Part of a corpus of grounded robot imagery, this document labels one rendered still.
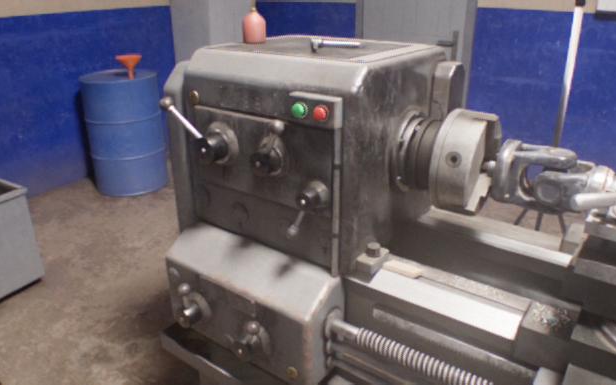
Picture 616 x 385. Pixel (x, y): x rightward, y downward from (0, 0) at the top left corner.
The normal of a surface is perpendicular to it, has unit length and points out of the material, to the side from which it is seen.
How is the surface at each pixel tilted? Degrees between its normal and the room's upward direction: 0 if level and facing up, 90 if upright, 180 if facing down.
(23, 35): 90
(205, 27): 90
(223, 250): 32
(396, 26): 90
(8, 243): 90
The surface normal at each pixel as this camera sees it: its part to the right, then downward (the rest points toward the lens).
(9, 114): 0.81, 0.23
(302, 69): -0.42, -0.43
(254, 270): -0.32, -0.61
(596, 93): -0.59, 0.32
